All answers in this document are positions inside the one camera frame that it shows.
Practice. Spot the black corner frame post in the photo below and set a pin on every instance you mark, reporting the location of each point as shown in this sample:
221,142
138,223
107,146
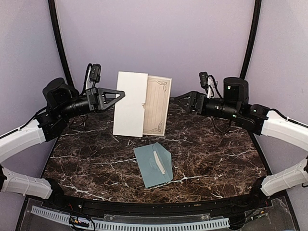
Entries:
59,42
251,39

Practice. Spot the black front table rail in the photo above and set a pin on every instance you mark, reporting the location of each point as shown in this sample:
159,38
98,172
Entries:
234,206

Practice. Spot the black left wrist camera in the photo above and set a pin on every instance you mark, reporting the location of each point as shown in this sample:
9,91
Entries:
95,73

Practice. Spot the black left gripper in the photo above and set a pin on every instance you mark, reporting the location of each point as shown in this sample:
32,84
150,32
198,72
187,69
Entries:
92,95

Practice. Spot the black left corner frame post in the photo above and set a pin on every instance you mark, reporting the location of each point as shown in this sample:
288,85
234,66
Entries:
59,42

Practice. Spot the black right corner frame post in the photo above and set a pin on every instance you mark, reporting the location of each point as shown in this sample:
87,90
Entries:
251,39

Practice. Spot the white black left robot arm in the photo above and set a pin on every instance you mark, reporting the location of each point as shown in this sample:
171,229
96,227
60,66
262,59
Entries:
63,103

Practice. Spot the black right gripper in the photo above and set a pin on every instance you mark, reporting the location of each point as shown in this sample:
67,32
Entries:
195,97

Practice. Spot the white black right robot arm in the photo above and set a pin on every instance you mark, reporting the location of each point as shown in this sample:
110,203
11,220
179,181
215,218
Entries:
233,105

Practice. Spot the light blue paper envelope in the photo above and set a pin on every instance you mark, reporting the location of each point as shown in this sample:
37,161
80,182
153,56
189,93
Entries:
150,173

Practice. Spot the beige lined letter paper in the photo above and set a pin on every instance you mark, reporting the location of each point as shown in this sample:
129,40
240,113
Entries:
159,163

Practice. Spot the spare gray paper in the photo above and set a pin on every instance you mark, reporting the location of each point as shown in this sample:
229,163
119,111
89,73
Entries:
143,110

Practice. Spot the white slotted cable duct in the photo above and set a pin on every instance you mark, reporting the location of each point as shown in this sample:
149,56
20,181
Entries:
133,223

